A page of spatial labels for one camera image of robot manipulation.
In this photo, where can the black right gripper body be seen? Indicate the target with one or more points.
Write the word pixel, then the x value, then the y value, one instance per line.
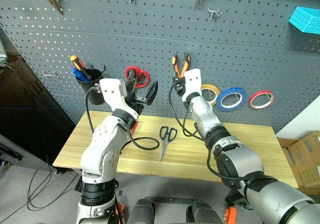
pixel 180 87

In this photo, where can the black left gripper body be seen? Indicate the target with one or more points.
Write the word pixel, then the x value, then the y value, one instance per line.
pixel 137 102

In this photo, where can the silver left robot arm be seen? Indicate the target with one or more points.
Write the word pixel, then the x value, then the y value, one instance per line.
pixel 105 144

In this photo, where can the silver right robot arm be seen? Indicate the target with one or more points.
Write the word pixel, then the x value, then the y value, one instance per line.
pixel 235 159

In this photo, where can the yellow tape roll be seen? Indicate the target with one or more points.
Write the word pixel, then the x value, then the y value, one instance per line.
pixel 217 94

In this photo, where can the dark grey pegboard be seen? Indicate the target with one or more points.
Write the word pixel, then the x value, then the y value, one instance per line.
pixel 160 39

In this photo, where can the blue tape roll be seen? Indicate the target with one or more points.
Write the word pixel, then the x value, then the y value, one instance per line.
pixel 231 91

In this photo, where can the red tape roll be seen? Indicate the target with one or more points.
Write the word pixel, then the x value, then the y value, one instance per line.
pixel 260 94

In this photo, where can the small red tool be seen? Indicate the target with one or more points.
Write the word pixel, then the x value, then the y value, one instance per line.
pixel 135 127

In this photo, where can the black round tool cup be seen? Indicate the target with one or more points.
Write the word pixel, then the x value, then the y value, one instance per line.
pixel 91 89

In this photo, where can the black cabinet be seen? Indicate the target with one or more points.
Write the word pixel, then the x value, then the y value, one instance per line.
pixel 30 114

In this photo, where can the dark rounded shape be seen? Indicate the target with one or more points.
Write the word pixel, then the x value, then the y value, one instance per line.
pixel 203 214
pixel 141 211

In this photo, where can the teal foam block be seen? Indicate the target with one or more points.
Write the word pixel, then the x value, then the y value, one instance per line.
pixel 306 20

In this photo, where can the large printed cardboard box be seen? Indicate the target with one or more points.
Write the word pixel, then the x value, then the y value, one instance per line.
pixel 307 156

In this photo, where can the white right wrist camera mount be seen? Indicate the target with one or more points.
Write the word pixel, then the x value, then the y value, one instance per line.
pixel 192 81

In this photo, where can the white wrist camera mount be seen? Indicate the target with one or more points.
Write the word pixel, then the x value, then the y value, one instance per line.
pixel 192 81
pixel 112 94

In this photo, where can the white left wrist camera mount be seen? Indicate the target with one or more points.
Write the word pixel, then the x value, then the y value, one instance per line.
pixel 112 94

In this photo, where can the orange plastic bracket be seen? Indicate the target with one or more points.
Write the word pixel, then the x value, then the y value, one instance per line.
pixel 230 215

